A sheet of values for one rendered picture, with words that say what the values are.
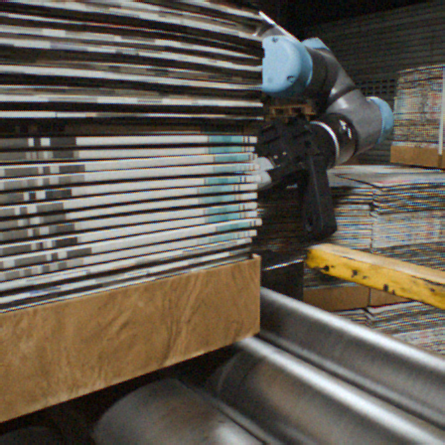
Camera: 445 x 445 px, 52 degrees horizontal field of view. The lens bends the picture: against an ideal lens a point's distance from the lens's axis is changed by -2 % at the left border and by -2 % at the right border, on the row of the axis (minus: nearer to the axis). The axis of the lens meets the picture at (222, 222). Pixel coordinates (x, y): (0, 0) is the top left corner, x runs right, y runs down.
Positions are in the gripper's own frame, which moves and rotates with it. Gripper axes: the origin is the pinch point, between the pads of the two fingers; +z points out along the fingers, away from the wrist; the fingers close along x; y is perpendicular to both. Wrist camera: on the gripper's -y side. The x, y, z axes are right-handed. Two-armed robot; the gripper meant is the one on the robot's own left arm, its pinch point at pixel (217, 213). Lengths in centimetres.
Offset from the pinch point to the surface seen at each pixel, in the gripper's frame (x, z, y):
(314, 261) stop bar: 17.2, 4.5, -9.8
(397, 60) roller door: -413, -715, 155
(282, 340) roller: 21.8, 13.6, -12.5
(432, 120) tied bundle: -15, -72, -1
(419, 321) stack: -17, -37, -34
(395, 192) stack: -6.5, -37.4, -9.9
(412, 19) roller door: -360, -732, 194
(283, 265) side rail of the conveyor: 13.9, 5.1, -8.9
